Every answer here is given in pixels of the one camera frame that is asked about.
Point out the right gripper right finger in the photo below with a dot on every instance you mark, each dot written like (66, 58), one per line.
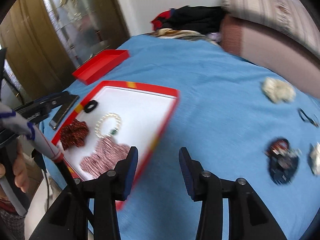
(191, 171)

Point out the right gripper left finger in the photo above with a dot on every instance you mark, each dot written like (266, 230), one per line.
(125, 173)

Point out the thick black hair band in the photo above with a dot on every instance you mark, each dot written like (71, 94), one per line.
(90, 106)

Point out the dark blue beaded scrunchie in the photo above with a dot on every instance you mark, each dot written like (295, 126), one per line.
(283, 161)

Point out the small white scrunchie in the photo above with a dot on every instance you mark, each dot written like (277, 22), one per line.
(314, 159)

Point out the red jewelry tray white lining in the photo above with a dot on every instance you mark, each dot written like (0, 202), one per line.
(144, 111)

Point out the person's left hand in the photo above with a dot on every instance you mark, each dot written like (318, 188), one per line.
(19, 169)

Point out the pink striped scrunchie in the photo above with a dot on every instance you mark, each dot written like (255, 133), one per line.
(105, 157)

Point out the black smartphone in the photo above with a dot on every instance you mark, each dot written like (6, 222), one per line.
(62, 112)

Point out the dark red scrunchie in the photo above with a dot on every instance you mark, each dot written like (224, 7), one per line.
(74, 134)

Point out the blue bed cover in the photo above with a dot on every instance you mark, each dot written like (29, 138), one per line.
(226, 123)

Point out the red box lid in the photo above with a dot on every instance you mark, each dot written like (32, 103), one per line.
(99, 65)

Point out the wooden glass door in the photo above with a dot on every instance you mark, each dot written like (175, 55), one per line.
(47, 40)

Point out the large cream scrunchie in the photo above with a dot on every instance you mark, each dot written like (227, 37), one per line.
(278, 91)

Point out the patterned beige blanket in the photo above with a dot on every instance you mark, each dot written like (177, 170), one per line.
(188, 35)

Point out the pink mattress bolster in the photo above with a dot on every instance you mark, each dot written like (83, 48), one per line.
(273, 50)

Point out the black and red clothes pile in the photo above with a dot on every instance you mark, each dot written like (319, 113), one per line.
(201, 19)

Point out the striped pillow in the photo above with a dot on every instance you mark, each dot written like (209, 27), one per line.
(285, 16)

